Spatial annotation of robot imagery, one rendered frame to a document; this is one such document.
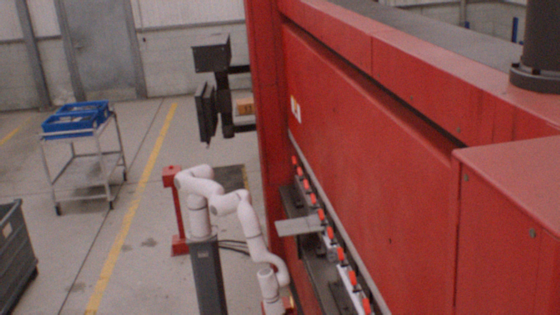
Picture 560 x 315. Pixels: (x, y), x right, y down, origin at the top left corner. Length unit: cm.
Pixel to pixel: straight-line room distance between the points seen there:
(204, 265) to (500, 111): 252
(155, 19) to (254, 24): 659
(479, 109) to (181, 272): 399
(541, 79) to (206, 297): 271
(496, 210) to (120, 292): 426
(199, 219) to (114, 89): 755
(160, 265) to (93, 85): 613
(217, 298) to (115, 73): 751
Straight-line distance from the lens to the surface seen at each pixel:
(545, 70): 111
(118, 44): 1039
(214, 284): 341
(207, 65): 392
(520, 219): 68
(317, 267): 312
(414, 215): 162
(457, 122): 124
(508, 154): 80
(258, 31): 375
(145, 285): 482
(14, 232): 502
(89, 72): 1062
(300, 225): 328
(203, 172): 312
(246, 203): 274
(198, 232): 325
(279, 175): 405
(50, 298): 501
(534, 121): 99
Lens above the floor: 260
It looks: 22 degrees down
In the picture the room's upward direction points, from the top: 4 degrees counter-clockwise
